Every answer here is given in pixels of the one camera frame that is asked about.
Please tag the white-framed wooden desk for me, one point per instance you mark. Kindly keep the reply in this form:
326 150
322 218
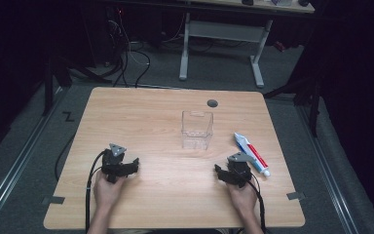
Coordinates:
222 31

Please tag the clear plastic container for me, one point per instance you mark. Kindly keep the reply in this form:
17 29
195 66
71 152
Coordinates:
197 130

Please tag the grey round table grommet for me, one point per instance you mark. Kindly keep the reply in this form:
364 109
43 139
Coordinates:
212 103

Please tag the translucent desk object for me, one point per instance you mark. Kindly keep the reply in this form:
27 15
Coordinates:
281 2

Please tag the small dark desk object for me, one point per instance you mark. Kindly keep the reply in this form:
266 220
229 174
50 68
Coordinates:
304 2

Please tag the grey tape piece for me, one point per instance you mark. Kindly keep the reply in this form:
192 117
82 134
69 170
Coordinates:
295 195
54 200

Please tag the person's left hand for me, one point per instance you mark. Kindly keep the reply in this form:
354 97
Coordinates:
107 193

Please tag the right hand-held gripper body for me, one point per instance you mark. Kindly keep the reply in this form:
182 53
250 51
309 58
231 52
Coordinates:
240 170

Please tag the white red blue toothpaste tube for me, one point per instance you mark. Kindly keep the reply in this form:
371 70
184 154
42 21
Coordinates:
252 154

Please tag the metal floor rail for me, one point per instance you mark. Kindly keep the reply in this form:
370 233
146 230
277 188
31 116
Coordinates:
16 162
329 172

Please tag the person's right hand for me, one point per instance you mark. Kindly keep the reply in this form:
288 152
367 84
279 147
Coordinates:
243 198

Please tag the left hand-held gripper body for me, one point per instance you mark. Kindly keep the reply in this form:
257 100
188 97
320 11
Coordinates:
112 162

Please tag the black metal stand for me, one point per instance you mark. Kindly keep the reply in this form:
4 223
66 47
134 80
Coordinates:
311 97
49 87

